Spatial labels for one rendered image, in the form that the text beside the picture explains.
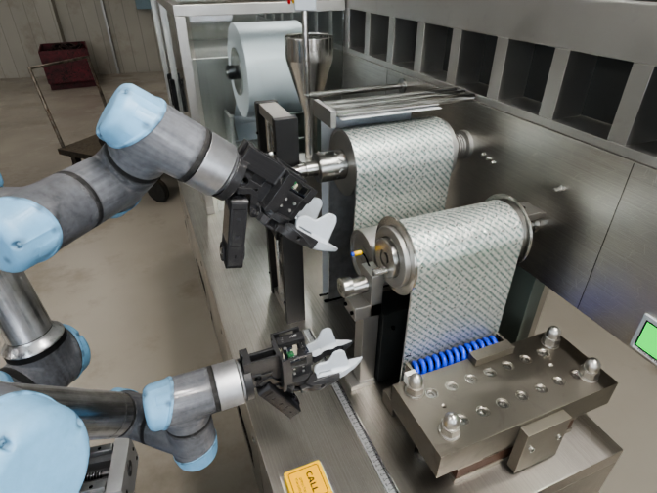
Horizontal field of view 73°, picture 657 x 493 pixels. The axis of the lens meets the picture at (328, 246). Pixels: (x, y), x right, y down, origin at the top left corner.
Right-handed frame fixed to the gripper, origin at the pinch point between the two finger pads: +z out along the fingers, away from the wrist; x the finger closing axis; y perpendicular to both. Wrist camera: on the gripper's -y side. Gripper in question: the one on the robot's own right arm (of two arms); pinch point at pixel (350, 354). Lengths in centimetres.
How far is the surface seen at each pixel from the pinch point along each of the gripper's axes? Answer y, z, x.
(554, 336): -3.3, 42.1, -8.7
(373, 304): 4.4, 8.0, 6.4
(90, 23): -29, -82, 899
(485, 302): 3.8, 29.2, -0.9
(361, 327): -2.0, 6.1, 7.8
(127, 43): -62, -30, 890
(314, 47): 42, 21, 71
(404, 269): 16.5, 9.9, 0.2
